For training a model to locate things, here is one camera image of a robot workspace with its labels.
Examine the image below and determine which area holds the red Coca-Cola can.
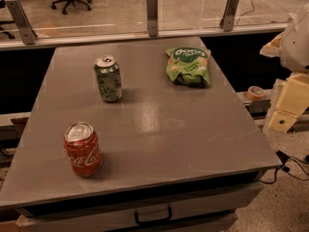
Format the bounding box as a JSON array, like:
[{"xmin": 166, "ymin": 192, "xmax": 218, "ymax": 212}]
[{"xmin": 63, "ymin": 122, "xmax": 102, "ymax": 177}]

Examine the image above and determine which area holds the roll of tan tape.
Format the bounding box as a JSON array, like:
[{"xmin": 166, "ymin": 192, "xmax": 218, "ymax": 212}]
[{"xmin": 247, "ymin": 86, "xmax": 265, "ymax": 101}]

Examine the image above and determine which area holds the right metal bracket post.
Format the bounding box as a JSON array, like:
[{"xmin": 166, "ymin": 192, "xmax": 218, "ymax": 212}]
[{"xmin": 220, "ymin": 0, "xmax": 239, "ymax": 32}]

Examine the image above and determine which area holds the green soda can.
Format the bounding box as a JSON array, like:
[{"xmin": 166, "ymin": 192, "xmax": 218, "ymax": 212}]
[{"xmin": 94, "ymin": 55, "xmax": 122, "ymax": 102}]

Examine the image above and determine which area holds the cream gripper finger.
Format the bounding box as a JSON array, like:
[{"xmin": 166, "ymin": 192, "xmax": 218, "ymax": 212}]
[
  {"xmin": 268, "ymin": 72, "xmax": 309, "ymax": 132},
  {"xmin": 260, "ymin": 33, "xmax": 283, "ymax": 58}
]

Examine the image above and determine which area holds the metal bracket post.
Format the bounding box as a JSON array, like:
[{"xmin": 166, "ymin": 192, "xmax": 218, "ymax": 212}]
[
  {"xmin": 147, "ymin": 0, "xmax": 158, "ymax": 37},
  {"xmin": 5, "ymin": 0, "xmax": 37, "ymax": 44},
  {"xmin": 220, "ymin": 0, "xmax": 239, "ymax": 32}
]

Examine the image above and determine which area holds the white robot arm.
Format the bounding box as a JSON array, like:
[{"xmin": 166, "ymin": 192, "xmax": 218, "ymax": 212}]
[{"xmin": 260, "ymin": 4, "xmax": 309, "ymax": 132}]

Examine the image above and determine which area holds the middle metal bracket post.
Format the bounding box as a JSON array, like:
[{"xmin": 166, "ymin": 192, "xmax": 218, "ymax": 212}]
[{"xmin": 147, "ymin": 0, "xmax": 158, "ymax": 37}]

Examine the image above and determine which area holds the black drawer handle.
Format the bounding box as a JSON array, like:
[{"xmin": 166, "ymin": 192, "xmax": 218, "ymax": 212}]
[{"xmin": 134, "ymin": 206, "xmax": 173, "ymax": 226}]

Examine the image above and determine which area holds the white drawer front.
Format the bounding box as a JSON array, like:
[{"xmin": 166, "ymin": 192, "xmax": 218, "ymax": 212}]
[{"xmin": 16, "ymin": 182, "xmax": 263, "ymax": 232}]

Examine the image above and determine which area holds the left metal bracket post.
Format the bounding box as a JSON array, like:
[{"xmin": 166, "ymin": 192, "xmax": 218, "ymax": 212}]
[{"xmin": 5, "ymin": 0, "xmax": 37, "ymax": 44}]

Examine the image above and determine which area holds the black floor cable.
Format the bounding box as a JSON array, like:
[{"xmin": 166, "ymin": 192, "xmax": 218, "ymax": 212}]
[{"xmin": 259, "ymin": 150, "xmax": 309, "ymax": 185}]

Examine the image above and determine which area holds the green chip bag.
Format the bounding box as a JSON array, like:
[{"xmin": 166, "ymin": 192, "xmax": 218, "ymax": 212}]
[{"xmin": 166, "ymin": 46, "xmax": 211, "ymax": 87}]

